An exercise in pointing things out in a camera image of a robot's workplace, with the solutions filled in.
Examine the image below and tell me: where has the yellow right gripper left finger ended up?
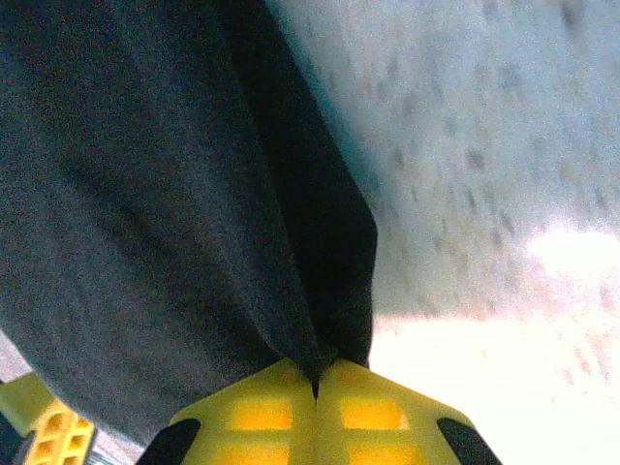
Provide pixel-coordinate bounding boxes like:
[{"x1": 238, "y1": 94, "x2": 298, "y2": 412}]
[{"x1": 139, "y1": 357, "x2": 319, "y2": 465}]

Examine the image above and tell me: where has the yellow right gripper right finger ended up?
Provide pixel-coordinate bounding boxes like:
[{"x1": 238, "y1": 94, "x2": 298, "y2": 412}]
[{"x1": 314, "y1": 356, "x2": 506, "y2": 465}]

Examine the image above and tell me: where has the black t-shirt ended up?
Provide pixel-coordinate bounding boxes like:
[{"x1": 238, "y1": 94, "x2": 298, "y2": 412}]
[{"x1": 0, "y1": 0, "x2": 380, "y2": 448}]

